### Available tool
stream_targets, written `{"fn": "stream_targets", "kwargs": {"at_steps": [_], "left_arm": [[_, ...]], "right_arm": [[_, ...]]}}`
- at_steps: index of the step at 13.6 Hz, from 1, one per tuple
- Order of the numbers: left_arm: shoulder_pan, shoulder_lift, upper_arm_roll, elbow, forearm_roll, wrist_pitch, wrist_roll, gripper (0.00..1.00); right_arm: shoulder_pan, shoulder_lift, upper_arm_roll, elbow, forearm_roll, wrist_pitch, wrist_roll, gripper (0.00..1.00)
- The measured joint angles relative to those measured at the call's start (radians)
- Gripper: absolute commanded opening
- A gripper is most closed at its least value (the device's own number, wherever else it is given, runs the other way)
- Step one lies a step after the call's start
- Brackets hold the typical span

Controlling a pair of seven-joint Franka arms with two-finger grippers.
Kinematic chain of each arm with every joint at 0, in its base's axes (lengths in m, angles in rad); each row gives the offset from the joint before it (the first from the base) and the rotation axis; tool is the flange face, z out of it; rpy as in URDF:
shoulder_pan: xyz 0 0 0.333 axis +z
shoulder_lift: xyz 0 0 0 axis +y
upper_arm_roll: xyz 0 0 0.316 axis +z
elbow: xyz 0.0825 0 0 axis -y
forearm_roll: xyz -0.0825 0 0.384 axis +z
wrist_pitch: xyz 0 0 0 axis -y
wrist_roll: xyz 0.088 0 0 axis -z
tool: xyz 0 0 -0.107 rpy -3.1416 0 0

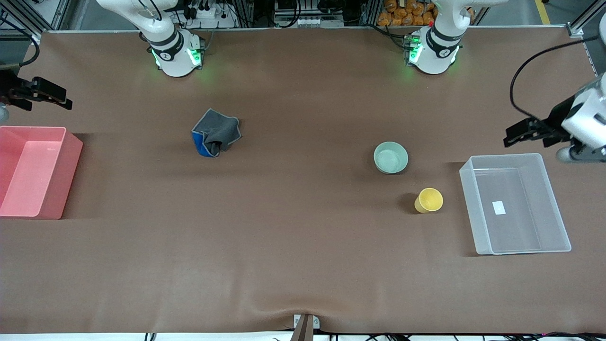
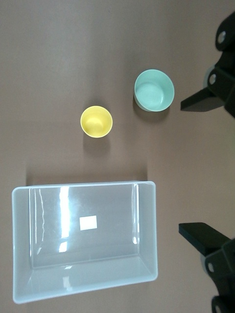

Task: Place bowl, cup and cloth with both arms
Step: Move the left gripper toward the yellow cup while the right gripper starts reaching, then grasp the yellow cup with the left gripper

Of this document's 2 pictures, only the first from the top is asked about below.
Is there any yellow cup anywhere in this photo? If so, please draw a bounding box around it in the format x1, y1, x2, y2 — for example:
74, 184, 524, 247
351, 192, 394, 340
414, 188, 444, 214

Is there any light green bowl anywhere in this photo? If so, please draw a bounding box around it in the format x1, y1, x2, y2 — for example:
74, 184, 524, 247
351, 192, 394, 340
374, 141, 409, 175

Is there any grey and blue cloth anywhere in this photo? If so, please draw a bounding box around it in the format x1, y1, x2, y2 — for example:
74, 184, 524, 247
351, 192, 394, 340
191, 108, 242, 158

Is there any clear plastic bin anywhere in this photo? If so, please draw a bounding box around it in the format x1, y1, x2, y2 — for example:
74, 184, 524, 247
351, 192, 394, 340
459, 153, 572, 256

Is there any pink plastic bin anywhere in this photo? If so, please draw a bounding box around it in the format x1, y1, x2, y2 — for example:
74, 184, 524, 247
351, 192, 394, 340
0, 126, 84, 220

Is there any bag of orange items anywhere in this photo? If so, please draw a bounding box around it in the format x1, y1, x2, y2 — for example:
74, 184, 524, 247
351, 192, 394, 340
377, 0, 438, 27

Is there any white power strip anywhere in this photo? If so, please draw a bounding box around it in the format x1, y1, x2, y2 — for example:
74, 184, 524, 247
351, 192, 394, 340
182, 4, 237, 29

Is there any brown table cover mat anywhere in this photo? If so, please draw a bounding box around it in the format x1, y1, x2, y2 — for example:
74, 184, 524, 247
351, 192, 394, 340
0, 26, 606, 335

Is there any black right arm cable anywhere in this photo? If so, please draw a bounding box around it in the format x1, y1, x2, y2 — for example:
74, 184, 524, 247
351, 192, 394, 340
0, 12, 41, 68

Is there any aluminium frame post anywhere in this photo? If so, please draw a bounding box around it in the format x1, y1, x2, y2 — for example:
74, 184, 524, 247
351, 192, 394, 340
566, 17, 599, 76
0, 0, 71, 36

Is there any metal table clamp bracket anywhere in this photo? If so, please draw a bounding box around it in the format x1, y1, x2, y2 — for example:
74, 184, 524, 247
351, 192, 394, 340
293, 314, 321, 331

